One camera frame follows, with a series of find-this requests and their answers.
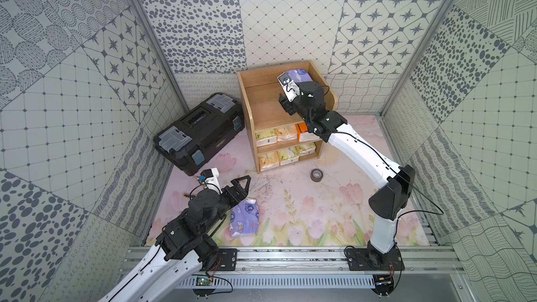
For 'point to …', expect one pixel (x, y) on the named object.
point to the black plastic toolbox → (189, 143)
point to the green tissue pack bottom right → (305, 149)
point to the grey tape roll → (316, 175)
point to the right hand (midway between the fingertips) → (291, 90)
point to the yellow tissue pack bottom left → (268, 161)
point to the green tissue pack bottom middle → (288, 155)
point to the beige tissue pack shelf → (287, 133)
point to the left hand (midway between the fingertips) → (244, 179)
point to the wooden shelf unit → (261, 91)
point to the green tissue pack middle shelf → (266, 137)
